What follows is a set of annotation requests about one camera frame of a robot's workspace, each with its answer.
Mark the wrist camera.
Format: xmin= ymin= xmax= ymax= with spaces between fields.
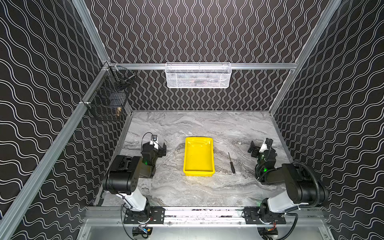
xmin=259 ymin=141 xmax=269 ymax=153
xmin=150 ymin=135 xmax=159 ymax=149

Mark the black wire wall basket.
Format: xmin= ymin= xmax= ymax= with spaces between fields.
xmin=81 ymin=62 xmax=137 ymax=123

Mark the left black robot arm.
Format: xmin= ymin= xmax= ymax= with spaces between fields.
xmin=103 ymin=141 xmax=167 ymax=214

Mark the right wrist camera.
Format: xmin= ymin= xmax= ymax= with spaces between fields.
xmin=259 ymin=141 xmax=269 ymax=153

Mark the brass fitting in basket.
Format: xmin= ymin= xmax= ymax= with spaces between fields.
xmin=116 ymin=107 xmax=122 ymax=118

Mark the aluminium right frame bar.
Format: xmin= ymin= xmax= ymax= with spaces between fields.
xmin=269 ymin=0 xmax=342 ymax=116

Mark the aluminium left frame bar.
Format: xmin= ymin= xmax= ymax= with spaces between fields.
xmin=1 ymin=62 xmax=110 ymax=240

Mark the yellow plastic bin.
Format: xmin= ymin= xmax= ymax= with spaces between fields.
xmin=183 ymin=137 xmax=215 ymax=177

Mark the black screwdriver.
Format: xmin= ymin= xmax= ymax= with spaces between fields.
xmin=228 ymin=153 xmax=236 ymax=174

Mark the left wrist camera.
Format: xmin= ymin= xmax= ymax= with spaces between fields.
xmin=150 ymin=135 xmax=159 ymax=149

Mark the aluminium frame bar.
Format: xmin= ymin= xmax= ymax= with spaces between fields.
xmin=269 ymin=0 xmax=342 ymax=116
xmin=1 ymin=62 xmax=110 ymax=240
xmin=110 ymin=62 xmax=298 ymax=71

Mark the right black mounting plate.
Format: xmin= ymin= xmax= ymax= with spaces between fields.
xmin=242 ymin=207 xmax=286 ymax=225

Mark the black mounting plate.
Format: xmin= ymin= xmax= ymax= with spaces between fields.
xmin=242 ymin=207 xmax=286 ymax=225
xmin=123 ymin=207 xmax=165 ymax=225

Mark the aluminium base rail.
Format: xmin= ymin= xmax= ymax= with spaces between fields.
xmin=85 ymin=205 xmax=325 ymax=226

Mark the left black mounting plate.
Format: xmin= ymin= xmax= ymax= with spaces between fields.
xmin=123 ymin=207 xmax=165 ymax=225

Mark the aluminium back frame bar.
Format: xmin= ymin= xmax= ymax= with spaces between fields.
xmin=110 ymin=62 xmax=298 ymax=71

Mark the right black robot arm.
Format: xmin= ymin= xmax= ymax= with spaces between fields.
xmin=248 ymin=138 xmax=329 ymax=215

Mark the clear plastic wall basket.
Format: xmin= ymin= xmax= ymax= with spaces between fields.
xmin=165 ymin=67 xmax=232 ymax=89

